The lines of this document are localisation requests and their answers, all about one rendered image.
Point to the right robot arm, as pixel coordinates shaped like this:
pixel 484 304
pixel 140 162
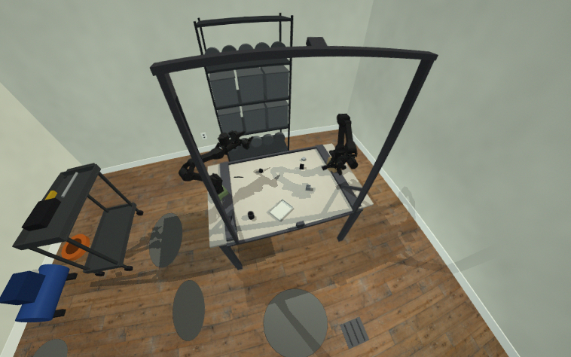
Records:
pixel 350 145

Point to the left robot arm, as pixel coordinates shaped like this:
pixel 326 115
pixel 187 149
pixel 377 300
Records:
pixel 215 153

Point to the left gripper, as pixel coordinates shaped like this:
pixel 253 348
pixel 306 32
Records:
pixel 245 143

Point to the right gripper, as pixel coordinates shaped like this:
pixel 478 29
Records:
pixel 332 165

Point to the black metal overhead frame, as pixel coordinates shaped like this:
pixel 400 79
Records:
pixel 162 70

